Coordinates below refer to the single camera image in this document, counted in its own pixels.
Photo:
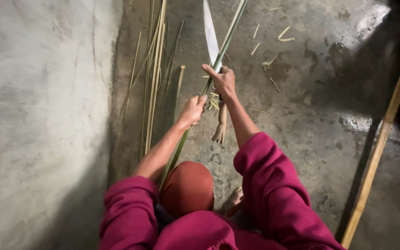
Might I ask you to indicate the person's left hand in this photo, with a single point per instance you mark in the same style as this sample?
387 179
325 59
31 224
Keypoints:
190 113

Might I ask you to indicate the person's right hand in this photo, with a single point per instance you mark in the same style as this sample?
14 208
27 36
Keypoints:
225 83

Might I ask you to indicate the green bamboo strip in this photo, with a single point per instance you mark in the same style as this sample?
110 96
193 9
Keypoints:
226 43

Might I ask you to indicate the bundle of split bamboo strips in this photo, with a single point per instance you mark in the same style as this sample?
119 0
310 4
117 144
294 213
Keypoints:
155 69

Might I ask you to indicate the scattered bamboo chips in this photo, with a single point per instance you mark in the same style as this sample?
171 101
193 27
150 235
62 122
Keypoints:
284 35

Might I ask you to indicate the orange trousers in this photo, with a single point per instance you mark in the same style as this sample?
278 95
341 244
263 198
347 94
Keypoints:
188 189

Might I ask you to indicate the person's bare foot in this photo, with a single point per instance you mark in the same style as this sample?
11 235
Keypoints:
236 199

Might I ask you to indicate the magenta sweater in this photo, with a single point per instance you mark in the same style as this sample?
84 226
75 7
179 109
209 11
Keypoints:
276 194

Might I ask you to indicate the thick bamboo pole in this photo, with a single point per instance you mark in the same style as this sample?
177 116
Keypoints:
380 139

